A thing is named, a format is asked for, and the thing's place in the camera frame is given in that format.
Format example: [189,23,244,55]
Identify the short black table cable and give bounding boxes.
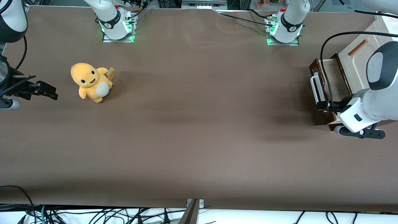
[247,8,270,19]

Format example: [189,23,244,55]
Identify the dark metal bar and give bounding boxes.
[178,199,200,224]

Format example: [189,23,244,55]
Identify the yellow plush toy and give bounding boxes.
[70,63,115,104]

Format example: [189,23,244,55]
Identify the orange drawer handle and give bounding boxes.
[348,39,369,56]

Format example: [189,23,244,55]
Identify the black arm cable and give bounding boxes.
[320,0,398,113]
[15,35,28,70]

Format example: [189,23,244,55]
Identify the brown table cover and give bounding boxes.
[0,6,398,212]

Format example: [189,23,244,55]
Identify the small orange objects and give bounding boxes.
[257,0,280,8]

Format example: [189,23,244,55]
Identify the cream drawer cabinet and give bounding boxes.
[334,14,398,125]

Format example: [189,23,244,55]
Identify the black base cable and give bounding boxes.
[124,0,153,23]

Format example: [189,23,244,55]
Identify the black looped cable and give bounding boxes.
[0,185,37,224]

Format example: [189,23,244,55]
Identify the dark wood drawer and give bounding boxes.
[309,58,354,125]

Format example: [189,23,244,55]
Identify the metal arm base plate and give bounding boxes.
[266,16,300,46]
[102,11,137,43]

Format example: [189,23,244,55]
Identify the silver mounting bracket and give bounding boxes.
[186,198,205,208]

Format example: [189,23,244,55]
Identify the grey electronics box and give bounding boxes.
[181,0,228,10]

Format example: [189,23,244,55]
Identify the white drawer handle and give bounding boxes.
[310,72,326,106]

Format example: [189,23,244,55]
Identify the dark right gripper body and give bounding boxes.
[0,55,15,96]

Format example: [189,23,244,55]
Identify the long black table cable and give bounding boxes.
[217,12,275,28]

